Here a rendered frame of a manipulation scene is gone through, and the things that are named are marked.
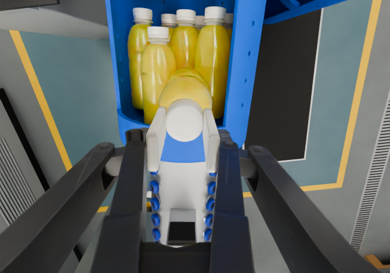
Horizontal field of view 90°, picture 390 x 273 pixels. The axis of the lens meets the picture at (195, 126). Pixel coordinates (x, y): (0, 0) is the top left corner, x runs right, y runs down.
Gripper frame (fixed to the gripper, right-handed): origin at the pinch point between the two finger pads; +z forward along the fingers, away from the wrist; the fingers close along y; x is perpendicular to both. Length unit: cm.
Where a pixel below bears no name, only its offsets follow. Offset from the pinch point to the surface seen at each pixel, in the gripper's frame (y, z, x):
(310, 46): 80, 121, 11
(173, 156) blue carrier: -1.8, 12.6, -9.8
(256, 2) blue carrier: 10.0, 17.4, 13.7
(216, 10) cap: 4.9, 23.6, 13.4
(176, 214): -3, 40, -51
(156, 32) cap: -5.7, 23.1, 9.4
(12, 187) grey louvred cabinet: -126, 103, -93
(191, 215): 3, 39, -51
